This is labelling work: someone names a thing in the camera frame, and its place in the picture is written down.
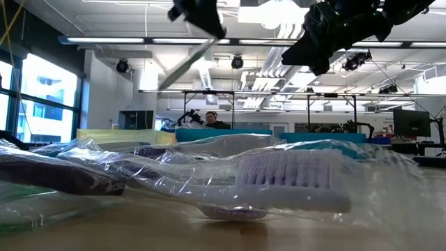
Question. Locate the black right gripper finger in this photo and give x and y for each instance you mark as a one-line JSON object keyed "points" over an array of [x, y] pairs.
{"points": [[313, 52]]}

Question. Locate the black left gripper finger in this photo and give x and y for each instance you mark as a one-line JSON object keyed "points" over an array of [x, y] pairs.
{"points": [[212, 26]]}

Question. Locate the white blue toothbrush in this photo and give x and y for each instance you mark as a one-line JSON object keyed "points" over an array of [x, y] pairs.
{"points": [[188, 62]]}

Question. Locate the white toothbrush purple bristles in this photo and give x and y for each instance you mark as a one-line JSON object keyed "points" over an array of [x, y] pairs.
{"points": [[289, 174]]}

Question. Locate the clear-wrapped toothbrush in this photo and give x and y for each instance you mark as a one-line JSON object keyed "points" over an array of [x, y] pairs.
{"points": [[104, 146]]}

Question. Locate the dark purple toothbrush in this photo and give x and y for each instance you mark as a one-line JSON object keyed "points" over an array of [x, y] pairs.
{"points": [[52, 178]]}

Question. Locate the green toothbrush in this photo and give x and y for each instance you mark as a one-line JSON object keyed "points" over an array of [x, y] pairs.
{"points": [[21, 195]]}

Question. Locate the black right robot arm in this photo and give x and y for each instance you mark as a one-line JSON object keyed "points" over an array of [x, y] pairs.
{"points": [[407, 8]]}

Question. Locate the background black robot arm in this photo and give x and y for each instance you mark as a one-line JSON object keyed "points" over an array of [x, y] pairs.
{"points": [[191, 118], [362, 125]]}

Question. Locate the black ceiling spotlight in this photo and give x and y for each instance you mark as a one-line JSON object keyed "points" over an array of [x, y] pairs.
{"points": [[388, 89], [122, 66], [352, 63], [237, 62]]}

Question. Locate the white ceiling pipe bundle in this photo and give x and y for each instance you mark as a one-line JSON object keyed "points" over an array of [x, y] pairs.
{"points": [[275, 64]]}

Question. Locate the white ceiling light panel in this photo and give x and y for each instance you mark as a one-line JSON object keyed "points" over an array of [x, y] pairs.
{"points": [[271, 15]]}

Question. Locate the thin hanging light strip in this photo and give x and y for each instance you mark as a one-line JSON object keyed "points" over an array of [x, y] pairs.
{"points": [[244, 92]]}

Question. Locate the large teal-blue plastic bin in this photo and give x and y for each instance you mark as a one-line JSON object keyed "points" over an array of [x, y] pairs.
{"points": [[324, 137]]}

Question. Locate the person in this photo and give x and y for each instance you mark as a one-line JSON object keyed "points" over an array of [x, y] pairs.
{"points": [[212, 118]]}

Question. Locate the long ceiling light bar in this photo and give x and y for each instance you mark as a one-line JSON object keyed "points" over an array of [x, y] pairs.
{"points": [[104, 40]]}

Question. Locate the small teal plastic bin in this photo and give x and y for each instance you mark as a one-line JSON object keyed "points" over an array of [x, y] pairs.
{"points": [[223, 134]]}

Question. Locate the blue background crate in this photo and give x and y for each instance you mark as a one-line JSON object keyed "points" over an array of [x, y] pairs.
{"points": [[381, 140]]}

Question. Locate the black monitor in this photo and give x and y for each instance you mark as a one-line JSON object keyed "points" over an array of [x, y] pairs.
{"points": [[411, 122], [136, 120]]}

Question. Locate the black background desk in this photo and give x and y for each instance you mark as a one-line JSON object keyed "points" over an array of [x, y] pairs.
{"points": [[411, 148]]}

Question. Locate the yellow plastic bin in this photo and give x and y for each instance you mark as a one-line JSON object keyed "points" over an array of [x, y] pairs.
{"points": [[122, 136]]}

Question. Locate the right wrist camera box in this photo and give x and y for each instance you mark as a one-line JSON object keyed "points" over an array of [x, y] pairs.
{"points": [[317, 19]]}

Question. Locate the white vent duct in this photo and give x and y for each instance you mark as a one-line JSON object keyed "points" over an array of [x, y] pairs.
{"points": [[207, 78]]}

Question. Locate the large glass window wall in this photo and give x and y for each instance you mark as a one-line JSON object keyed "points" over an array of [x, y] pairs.
{"points": [[48, 87]]}

